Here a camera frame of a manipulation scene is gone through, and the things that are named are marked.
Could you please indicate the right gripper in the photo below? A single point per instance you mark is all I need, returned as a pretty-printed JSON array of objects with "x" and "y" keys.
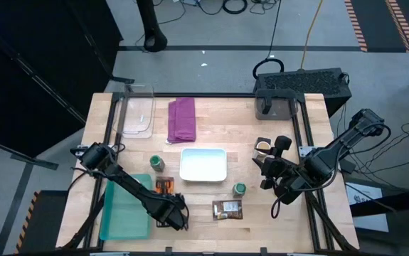
[{"x": 286, "y": 177}]

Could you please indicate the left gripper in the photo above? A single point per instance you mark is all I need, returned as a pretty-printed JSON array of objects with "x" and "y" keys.
[{"x": 168, "y": 211}]

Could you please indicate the beige lidded spice jar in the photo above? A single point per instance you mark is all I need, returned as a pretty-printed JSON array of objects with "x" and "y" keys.
[{"x": 263, "y": 146}]

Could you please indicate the green lidded spice jar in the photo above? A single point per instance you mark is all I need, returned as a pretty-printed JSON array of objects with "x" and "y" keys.
[
  {"x": 156, "y": 162},
  {"x": 239, "y": 189}
]

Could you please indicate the orange spice packet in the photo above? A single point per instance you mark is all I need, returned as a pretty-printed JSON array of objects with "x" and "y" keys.
[{"x": 164, "y": 185}]

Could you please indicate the brown spice packet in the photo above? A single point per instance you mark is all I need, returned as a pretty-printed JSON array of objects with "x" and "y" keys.
[{"x": 227, "y": 209}]

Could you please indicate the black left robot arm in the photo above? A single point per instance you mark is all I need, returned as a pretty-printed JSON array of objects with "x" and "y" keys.
[{"x": 129, "y": 185}]

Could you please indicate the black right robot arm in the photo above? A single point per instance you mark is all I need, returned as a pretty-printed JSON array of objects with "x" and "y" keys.
[{"x": 325, "y": 160}]

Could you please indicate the teal plastic bin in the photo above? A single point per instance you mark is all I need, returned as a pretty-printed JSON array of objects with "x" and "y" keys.
[{"x": 122, "y": 220}]

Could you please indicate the white plastic storage bin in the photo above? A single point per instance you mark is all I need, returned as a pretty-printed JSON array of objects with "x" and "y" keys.
[{"x": 203, "y": 165}]

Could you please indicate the grey plastic bin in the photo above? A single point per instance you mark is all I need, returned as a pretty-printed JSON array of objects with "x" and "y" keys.
[{"x": 279, "y": 110}]

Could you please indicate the purple folded cloth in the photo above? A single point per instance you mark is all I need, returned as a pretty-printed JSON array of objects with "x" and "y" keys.
[{"x": 182, "y": 121}]

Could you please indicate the black perforated computer case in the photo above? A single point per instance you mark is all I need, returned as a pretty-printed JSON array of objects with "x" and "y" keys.
[{"x": 307, "y": 83}]

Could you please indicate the clear plastic bin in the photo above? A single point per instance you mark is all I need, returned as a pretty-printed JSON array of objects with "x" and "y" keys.
[{"x": 136, "y": 117}]

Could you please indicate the black stand pole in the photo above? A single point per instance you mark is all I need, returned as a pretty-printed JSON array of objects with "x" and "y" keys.
[{"x": 149, "y": 21}]

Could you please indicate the black curtain partition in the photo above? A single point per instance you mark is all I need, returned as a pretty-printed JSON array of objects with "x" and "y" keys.
[{"x": 30, "y": 53}]

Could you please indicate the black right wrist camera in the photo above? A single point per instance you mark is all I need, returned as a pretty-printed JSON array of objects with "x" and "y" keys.
[{"x": 283, "y": 145}]

